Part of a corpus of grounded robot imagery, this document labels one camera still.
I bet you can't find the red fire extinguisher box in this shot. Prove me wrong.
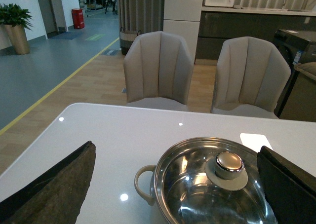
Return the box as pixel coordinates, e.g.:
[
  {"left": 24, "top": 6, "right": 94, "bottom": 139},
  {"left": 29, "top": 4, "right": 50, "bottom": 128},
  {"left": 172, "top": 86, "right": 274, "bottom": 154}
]
[{"left": 71, "top": 8, "right": 84, "bottom": 29}]

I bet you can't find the glass pot lid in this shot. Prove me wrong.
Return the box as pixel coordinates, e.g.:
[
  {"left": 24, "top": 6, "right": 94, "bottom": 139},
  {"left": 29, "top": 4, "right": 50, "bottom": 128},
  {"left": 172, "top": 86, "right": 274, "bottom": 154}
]
[{"left": 150, "top": 137, "right": 277, "bottom": 224}]

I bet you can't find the beige right dining chair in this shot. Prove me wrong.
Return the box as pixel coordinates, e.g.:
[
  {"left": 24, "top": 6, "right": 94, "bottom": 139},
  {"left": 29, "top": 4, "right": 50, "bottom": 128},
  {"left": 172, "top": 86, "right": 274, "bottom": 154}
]
[{"left": 211, "top": 37, "right": 291, "bottom": 119}]

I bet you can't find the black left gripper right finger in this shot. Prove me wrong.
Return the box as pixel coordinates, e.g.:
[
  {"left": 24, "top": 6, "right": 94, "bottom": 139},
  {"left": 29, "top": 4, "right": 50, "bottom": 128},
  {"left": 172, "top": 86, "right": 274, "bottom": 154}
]
[{"left": 257, "top": 146, "right": 316, "bottom": 224}]

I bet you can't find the potted green plant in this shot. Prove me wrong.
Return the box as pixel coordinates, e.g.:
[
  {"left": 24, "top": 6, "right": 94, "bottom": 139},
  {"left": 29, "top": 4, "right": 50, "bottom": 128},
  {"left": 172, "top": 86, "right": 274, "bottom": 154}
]
[{"left": 0, "top": 3, "right": 32, "bottom": 55}]

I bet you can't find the dark kitchen counter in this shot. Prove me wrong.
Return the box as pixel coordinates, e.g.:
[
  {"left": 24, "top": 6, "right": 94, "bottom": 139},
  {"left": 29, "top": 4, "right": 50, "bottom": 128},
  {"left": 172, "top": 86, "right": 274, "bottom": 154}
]
[{"left": 196, "top": 9, "right": 316, "bottom": 60}]

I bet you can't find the black washing machine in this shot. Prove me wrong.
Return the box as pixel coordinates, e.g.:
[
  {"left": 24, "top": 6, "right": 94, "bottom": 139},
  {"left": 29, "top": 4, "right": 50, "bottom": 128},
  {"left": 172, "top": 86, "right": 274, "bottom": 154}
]
[{"left": 273, "top": 29, "right": 316, "bottom": 117}]

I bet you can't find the beige electric cooking pot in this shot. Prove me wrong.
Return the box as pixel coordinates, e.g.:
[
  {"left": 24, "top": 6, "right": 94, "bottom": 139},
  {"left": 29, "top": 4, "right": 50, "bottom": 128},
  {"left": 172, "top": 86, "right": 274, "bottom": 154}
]
[{"left": 134, "top": 136, "right": 279, "bottom": 224}]

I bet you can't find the beige left dining chair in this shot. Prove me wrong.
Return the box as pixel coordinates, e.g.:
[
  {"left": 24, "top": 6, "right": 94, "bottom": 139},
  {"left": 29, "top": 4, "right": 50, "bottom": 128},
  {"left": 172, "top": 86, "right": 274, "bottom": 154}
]
[{"left": 123, "top": 31, "right": 194, "bottom": 112}]

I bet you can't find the white pillar cabinet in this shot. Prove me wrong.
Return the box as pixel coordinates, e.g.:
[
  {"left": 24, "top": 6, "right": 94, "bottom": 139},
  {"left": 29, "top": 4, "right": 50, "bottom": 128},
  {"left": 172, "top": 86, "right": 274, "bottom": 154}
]
[{"left": 163, "top": 0, "right": 203, "bottom": 59}]

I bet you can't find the woven basket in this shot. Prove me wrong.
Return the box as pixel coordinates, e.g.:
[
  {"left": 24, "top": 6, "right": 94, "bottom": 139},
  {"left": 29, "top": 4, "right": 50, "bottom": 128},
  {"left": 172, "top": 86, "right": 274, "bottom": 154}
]
[{"left": 119, "top": 27, "right": 142, "bottom": 55}]

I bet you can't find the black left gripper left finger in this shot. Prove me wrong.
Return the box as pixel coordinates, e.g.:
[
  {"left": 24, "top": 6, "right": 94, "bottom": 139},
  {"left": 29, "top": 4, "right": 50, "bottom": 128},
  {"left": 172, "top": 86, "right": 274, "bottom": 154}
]
[{"left": 0, "top": 141, "right": 96, "bottom": 224}]

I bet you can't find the beige dining chair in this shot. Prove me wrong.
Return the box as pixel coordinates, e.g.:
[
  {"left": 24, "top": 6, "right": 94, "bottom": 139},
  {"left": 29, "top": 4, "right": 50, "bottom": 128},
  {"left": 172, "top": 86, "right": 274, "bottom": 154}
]
[
  {"left": 211, "top": 37, "right": 291, "bottom": 119},
  {"left": 123, "top": 31, "right": 194, "bottom": 112}
]

